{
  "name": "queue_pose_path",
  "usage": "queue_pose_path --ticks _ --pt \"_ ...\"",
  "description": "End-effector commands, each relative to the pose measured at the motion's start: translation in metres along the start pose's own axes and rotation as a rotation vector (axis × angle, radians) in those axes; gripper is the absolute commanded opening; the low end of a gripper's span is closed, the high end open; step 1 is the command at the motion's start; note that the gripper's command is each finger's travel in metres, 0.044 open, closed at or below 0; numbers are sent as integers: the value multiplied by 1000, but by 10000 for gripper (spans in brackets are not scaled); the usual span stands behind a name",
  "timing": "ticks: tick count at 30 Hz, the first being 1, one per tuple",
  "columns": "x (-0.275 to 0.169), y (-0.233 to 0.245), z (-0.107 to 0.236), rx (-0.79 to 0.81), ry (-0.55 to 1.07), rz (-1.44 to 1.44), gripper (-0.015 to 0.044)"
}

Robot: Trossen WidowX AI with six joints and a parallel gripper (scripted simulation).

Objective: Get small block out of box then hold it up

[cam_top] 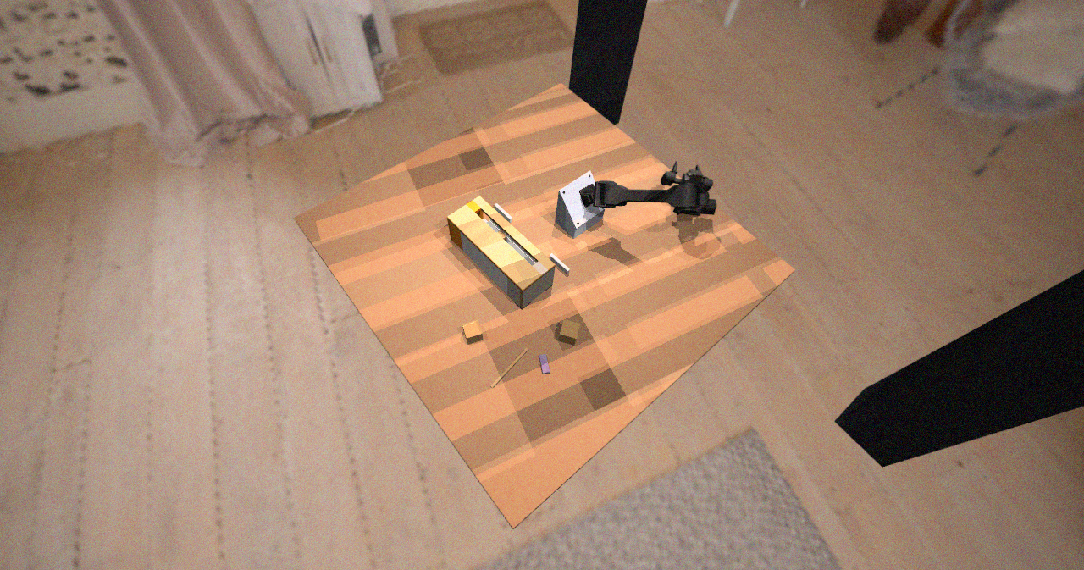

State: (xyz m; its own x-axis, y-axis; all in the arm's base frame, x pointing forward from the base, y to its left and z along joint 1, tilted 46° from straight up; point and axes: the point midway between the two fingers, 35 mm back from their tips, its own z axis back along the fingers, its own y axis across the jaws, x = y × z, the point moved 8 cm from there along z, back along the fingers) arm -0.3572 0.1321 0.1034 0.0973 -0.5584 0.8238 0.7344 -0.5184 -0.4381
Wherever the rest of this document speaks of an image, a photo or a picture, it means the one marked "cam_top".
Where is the long tan wooden stick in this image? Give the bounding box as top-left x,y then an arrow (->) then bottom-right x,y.
490,348 -> 528,389

